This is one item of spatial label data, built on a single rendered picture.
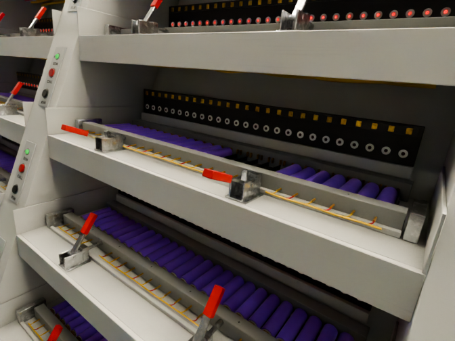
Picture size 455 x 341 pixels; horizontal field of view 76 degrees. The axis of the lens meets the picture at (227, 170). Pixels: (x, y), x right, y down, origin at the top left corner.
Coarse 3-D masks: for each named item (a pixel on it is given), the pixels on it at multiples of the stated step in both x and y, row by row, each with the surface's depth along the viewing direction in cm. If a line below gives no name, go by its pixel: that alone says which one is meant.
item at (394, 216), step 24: (144, 144) 47; (168, 144) 45; (192, 168) 39; (216, 168) 39; (240, 168) 37; (264, 168) 37; (288, 192) 33; (312, 192) 32; (336, 192) 30; (336, 216) 29; (360, 216) 29; (384, 216) 28
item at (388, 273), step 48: (48, 144) 55; (288, 144) 47; (144, 192) 40; (192, 192) 35; (240, 240) 32; (288, 240) 28; (336, 240) 25; (384, 240) 26; (432, 240) 21; (336, 288) 26; (384, 288) 24
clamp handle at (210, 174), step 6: (204, 168) 27; (204, 174) 27; (210, 174) 26; (216, 174) 27; (222, 174) 28; (246, 174) 32; (222, 180) 28; (228, 180) 29; (234, 180) 30; (240, 180) 31; (246, 180) 32
